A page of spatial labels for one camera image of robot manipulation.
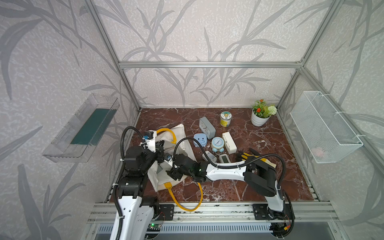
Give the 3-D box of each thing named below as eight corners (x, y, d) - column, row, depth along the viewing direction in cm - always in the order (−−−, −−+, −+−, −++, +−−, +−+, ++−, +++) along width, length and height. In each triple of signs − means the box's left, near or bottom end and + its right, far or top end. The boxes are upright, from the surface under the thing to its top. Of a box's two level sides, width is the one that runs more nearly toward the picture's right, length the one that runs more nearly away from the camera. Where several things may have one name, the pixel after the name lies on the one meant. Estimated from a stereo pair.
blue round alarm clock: (211, 152, 97) (211, 149, 94) (211, 139, 103) (211, 136, 100) (224, 152, 97) (225, 149, 94) (222, 139, 103) (223, 136, 100)
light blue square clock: (193, 147, 100) (192, 144, 97) (193, 136, 106) (193, 133, 103) (207, 147, 100) (207, 144, 97) (206, 136, 106) (207, 133, 103)
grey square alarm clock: (209, 141, 103) (210, 133, 95) (198, 127, 110) (198, 118, 103) (215, 137, 104) (216, 129, 97) (204, 124, 112) (205, 115, 105)
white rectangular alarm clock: (228, 154, 96) (230, 150, 91) (221, 138, 104) (222, 133, 99) (235, 153, 97) (237, 148, 92) (227, 136, 105) (229, 131, 100)
